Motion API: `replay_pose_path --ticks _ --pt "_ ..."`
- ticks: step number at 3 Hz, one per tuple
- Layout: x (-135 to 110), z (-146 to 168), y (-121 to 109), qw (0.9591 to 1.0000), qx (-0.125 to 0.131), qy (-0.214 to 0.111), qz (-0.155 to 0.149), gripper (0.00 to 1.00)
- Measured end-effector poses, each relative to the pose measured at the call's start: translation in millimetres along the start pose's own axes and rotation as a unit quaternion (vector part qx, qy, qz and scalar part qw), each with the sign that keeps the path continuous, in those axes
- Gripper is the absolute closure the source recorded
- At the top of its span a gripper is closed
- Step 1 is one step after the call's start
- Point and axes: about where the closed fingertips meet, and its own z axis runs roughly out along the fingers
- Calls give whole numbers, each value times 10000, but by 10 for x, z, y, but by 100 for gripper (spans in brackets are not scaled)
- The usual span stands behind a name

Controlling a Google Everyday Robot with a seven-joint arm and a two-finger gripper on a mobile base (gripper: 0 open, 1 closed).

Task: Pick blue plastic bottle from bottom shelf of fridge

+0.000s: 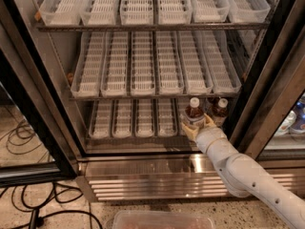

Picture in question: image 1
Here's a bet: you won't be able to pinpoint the blue white bottles behind glass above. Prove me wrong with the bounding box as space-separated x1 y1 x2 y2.
274 94 305 136

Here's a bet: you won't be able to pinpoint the clear plastic bin on floor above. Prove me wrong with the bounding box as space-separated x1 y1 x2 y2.
112 210 215 229

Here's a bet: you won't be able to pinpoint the left fridge door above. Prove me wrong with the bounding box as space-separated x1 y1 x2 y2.
0 0 83 187

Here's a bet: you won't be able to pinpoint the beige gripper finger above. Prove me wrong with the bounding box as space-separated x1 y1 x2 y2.
204 114 215 128
181 122 199 141

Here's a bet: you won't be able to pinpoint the brown bottle blue label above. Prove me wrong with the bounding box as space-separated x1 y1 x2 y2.
183 97 206 128
211 98 229 127

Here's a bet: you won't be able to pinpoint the right fridge glass door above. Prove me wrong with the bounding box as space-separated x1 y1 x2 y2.
225 0 305 170

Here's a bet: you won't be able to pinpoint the stainless steel fridge base grille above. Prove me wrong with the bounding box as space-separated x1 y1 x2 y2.
74 153 305 203

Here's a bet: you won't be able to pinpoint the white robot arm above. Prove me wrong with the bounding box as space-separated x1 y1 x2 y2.
180 115 305 229

